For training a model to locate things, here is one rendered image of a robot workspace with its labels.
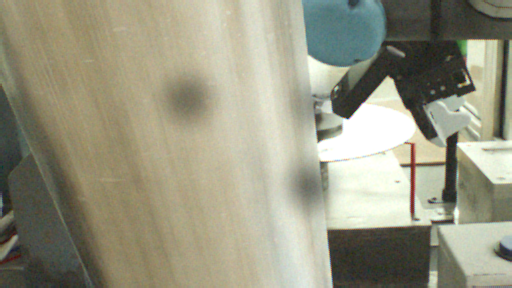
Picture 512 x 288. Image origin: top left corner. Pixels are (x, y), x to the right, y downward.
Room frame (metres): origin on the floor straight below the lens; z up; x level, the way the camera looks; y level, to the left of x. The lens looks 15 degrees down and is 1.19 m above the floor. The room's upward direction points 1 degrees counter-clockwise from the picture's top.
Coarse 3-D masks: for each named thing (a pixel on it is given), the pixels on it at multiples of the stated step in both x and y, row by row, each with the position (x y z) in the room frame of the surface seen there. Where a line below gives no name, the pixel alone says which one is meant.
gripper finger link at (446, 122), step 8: (432, 104) 0.63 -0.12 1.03; (440, 104) 0.63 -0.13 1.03; (432, 112) 0.64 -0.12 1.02; (440, 112) 0.64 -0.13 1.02; (448, 112) 0.64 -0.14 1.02; (456, 112) 0.64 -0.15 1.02; (464, 112) 0.64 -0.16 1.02; (432, 120) 0.64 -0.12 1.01; (440, 120) 0.64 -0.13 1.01; (448, 120) 0.64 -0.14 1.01; (456, 120) 0.65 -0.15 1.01; (464, 120) 0.65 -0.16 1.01; (440, 128) 0.65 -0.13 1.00; (448, 128) 0.65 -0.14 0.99; (456, 128) 0.65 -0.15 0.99; (440, 136) 0.65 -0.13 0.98; (440, 144) 0.66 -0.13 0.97
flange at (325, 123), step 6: (318, 108) 0.84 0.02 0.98; (318, 114) 0.82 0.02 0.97; (324, 114) 0.86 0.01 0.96; (330, 114) 0.86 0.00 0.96; (318, 120) 0.82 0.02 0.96; (324, 120) 0.82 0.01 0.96; (330, 120) 0.82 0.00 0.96; (336, 120) 0.82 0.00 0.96; (342, 120) 0.83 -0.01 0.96; (318, 126) 0.79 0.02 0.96; (324, 126) 0.79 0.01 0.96; (330, 126) 0.79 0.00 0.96; (336, 126) 0.80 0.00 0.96; (342, 126) 0.82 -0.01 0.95; (318, 132) 0.78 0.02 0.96; (324, 132) 0.78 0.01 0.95; (330, 132) 0.79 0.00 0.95
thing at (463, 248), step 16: (464, 224) 0.59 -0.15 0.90; (480, 224) 0.59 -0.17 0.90; (496, 224) 0.58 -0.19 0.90; (448, 240) 0.55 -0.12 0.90; (464, 240) 0.55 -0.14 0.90; (480, 240) 0.55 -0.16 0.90; (496, 240) 0.55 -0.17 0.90; (448, 256) 0.54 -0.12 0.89; (464, 256) 0.51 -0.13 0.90; (480, 256) 0.51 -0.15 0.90; (496, 256) 0.51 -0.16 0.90; (448, 272) 0.54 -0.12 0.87; (464, 272) 0.48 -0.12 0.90; (480, 272) 0.48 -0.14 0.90; (496, 272) 0.48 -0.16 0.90
